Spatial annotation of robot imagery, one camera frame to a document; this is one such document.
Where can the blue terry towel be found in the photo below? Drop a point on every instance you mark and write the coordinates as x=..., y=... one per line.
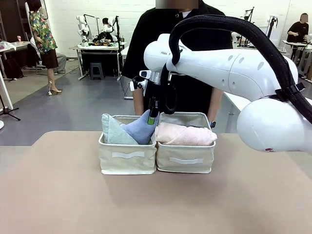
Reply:
x=141, y=132

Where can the dark wristwatch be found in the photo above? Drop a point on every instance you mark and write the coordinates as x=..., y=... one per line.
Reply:
x=213, y=124

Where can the background person black t-shirt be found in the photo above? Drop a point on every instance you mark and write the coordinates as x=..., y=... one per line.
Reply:
x=297, y=30

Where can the white side table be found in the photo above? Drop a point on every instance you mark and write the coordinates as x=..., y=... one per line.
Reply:
x=234, y=102

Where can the person in floral shirt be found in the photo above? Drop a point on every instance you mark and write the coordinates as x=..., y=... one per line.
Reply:
x=44, y=36

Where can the white plastic bag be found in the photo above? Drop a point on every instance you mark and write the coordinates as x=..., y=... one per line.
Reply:
x=6, y=45

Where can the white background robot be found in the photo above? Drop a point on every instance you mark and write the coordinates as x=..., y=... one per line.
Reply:
x=83, y=29
x=109, y=28

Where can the black bag on floor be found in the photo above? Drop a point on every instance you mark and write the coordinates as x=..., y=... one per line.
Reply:
x=13, y=68

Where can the person's right forearm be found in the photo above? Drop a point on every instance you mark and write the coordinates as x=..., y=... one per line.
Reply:
x=138, y=104

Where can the person's left forearm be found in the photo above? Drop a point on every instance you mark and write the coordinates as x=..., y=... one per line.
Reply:
x=214, y=104

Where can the grey plastic stool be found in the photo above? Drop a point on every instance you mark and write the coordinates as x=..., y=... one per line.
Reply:
x=97, y=70

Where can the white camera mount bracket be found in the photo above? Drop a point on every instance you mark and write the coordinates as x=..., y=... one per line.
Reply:
x=136, y=84

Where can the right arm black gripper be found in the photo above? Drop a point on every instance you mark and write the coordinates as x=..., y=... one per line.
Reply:
x=153, y=91

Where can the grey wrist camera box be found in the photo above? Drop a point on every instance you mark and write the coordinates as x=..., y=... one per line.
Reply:
x=145, y=73

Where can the white background work table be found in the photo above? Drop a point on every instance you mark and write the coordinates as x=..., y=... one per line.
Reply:
x=97, y=47

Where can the seated person grey trousers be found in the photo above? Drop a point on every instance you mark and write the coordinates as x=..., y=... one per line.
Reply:
x=62, y=63

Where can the person in black shirt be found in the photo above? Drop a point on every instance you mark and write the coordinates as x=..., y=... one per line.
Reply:
x=151, y=36

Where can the pink rolled terry towel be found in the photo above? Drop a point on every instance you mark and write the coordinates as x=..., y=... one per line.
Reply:
x=185, y=136

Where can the white frame leg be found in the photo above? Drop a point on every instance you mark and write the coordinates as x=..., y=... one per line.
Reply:
x=6, y=92

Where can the cream fabric storage bin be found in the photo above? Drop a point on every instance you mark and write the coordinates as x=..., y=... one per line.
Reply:
x=126, y=158
x=185, y=159

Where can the black tripod stand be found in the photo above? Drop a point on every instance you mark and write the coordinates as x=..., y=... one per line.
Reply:
x=9, y=112

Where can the mint green terry towel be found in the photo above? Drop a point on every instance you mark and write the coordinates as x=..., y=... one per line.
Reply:
x=113, y=134

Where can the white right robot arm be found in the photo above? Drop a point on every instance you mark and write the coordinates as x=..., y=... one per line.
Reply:
x=243, y=73

